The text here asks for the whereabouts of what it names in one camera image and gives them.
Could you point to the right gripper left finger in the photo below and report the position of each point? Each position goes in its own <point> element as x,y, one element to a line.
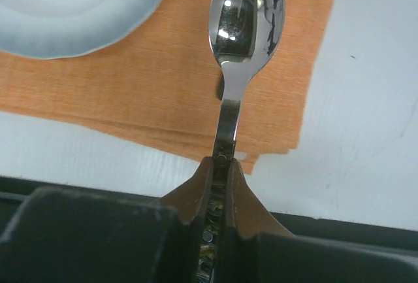
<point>67,235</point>

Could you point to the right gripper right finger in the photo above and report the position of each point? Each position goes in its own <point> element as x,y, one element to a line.
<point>257,248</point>

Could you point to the orange cloth napkin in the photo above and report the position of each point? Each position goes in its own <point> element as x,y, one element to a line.
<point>158,86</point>

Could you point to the white blue-rimmed plate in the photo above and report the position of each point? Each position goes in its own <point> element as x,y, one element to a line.
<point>53,29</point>

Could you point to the silver spoon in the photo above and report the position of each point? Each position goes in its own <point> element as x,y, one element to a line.
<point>243,35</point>

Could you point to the gold-tipped knife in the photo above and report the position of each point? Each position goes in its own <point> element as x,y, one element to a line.
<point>220,89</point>

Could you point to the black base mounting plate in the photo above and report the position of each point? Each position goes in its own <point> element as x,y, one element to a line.
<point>363,234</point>

